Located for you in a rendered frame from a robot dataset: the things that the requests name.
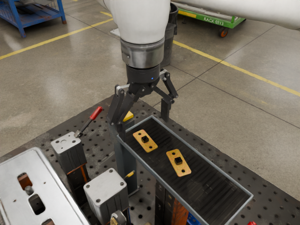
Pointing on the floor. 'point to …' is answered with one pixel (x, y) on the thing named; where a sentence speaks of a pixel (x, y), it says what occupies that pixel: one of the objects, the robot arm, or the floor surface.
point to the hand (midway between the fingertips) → (144, 126)
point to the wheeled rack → (206, 16)
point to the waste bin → (169, 32)
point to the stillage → (30, 12)
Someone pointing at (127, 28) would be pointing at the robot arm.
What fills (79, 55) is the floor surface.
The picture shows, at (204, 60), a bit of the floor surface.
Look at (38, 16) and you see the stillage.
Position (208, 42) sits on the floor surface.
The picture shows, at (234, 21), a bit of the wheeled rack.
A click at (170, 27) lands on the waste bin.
